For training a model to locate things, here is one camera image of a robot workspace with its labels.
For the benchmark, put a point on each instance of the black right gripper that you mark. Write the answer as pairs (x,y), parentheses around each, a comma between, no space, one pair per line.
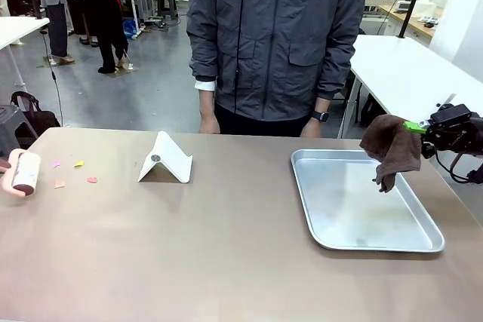
(451,126)

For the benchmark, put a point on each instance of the pink lint roller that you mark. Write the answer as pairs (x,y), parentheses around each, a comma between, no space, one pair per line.
(26,171)

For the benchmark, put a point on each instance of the brown cloth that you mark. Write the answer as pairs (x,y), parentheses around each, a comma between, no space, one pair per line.
(392,145)

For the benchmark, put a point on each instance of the person's left forearm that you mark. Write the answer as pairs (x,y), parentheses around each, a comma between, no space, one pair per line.
(323,105)

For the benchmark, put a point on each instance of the person's right forearm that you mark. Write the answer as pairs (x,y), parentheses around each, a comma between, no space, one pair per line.
(207,101)

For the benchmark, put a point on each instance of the person's left hand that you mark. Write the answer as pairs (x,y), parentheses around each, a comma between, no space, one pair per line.
(311,129)

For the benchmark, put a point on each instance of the person's right hand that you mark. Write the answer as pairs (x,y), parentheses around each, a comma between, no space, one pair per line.
(208,125)

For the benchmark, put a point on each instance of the grey stool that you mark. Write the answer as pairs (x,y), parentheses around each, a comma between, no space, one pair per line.
(9,126)

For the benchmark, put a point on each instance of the purple paper scrap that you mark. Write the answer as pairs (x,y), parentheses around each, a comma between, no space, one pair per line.
(56,164)

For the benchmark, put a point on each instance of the large white table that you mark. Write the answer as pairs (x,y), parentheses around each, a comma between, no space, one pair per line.
(407,69)

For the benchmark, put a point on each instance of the orange paper scrap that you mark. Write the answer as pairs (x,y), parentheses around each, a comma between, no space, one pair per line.
(59,184)

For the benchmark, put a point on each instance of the black backpack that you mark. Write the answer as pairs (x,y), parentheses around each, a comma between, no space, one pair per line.
(41,120)

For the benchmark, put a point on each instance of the yellow paper scrap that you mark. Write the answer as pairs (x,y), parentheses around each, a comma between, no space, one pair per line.
(79,164)

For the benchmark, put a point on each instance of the pink paper scrap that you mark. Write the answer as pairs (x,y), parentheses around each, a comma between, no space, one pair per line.
(92,179)

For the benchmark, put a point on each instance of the black wrist watch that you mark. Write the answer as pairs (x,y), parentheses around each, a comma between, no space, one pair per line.
(320,115)

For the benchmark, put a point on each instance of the wooden workbench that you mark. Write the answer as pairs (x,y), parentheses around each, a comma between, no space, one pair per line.
(411,20)

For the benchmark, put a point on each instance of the metal tray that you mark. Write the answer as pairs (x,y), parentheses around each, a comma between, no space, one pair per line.
(339,216)

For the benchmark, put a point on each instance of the white tissue box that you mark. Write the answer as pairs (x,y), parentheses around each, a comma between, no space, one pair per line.
(428,5)

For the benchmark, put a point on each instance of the small white table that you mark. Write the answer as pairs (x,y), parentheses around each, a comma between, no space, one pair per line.
(19,29)

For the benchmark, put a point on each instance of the black trousers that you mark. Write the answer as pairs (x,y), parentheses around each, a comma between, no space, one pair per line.
(256,124)

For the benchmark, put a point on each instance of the white folded stand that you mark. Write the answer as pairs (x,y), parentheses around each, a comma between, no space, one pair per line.
(170,163)

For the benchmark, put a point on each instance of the person in grey jacket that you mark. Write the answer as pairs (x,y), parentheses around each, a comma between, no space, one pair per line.
(271,35)

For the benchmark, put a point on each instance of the blue bag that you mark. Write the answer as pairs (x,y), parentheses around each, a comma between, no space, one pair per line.
(129,28)

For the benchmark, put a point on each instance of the person in blue shirt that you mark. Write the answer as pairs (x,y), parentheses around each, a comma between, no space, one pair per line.
(102,5)

